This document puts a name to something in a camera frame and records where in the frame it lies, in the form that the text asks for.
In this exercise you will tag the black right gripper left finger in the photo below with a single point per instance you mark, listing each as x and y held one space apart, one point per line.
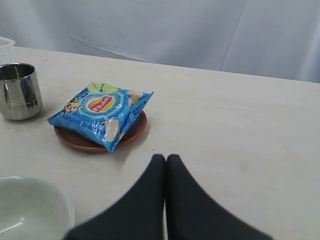
138 215

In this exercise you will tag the white ceramic bowl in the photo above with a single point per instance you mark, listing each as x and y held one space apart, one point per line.
34 209

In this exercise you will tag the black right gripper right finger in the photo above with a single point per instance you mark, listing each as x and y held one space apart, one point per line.
191 214

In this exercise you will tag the white backdrop curtain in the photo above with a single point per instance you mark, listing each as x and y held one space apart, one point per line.
271 38

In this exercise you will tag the white plastic woven basket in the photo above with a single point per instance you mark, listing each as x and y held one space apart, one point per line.
6 51

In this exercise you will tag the stainless steel cup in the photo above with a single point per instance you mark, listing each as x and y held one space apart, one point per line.
20 95

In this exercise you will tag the blue chips bag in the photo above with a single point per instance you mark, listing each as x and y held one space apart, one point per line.
102 113

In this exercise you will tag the brown round plate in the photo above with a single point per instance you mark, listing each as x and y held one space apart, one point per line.
78 142

